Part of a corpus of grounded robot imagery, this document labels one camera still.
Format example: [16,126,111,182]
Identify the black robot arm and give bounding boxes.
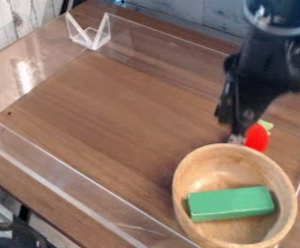
[215,0,300,144]

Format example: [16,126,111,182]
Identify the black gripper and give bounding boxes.
[215,30,300,144]

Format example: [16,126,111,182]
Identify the brown wooden bowl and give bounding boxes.
[172,143,297,248]

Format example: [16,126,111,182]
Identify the red plush strawberry toy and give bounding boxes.
[244,119,275,152]

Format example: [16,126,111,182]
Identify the black metal clamp stand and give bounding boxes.
[0,212,57,248]

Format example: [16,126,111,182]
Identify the black cable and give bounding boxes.
[0,222,47,248]

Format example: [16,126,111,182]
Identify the clear acrylic corner bracket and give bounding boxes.
[64,13,111,50]

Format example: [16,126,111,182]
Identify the green rectangular block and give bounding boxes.
[185,186,276,223]

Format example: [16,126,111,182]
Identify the clear acrylic front wall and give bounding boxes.
[0,123,199,248]

